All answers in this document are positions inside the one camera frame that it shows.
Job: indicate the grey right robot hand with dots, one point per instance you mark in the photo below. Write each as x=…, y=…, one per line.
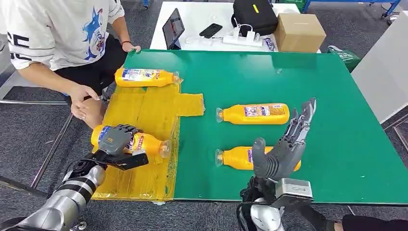
x=283, y=156

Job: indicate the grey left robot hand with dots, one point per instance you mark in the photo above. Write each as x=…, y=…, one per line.
x=114, y=140

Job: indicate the orange drink bottle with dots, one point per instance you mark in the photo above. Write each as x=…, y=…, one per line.
x=236, y=157
x=236, y=116
x=143, y=78
x=149, y=143

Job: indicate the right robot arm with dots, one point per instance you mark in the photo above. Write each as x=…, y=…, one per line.
x=264, y=216

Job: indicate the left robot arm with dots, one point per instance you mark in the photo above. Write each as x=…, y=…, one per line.
x=63, y=197

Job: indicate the yellow plastic sheet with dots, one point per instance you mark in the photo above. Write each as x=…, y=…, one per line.
x=149, y=111

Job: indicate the green table mat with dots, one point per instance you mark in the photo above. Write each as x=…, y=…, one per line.
x=334, y=134

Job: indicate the person's leg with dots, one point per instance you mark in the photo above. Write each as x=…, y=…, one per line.
x=373, y=223

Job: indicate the green bag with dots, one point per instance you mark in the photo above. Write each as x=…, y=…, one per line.
x=345, y=59

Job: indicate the white power strip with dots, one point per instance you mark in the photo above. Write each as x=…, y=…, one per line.
x=242, y=41

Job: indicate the person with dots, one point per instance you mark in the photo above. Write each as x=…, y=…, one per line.
x=57, y=32

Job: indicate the brown cardboard box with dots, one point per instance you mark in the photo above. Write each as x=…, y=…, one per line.
x=299, y=33

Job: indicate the white charger plug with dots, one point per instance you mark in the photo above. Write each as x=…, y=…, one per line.
x=251, y=36
x=236, y=32

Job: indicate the black tablet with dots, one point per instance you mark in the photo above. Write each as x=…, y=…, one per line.
x=173, y=28

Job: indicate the white panel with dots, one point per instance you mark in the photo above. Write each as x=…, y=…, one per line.
x=382, y=73

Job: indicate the black bag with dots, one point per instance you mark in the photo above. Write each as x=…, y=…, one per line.
x=255, y=17

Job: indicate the black smartphone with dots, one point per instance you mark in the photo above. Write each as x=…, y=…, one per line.
x=210, y=30

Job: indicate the white table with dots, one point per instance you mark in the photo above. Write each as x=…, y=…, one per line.
x=204, y=12

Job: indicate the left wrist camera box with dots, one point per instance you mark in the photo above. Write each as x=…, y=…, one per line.
x=134, y=161

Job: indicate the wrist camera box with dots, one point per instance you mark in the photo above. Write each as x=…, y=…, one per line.
x=134, y=161
x=294, y=191

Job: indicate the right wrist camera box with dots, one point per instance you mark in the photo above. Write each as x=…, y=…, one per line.
x=294, y=191

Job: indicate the metal chair frame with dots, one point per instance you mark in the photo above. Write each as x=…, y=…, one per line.
x=51, y=153

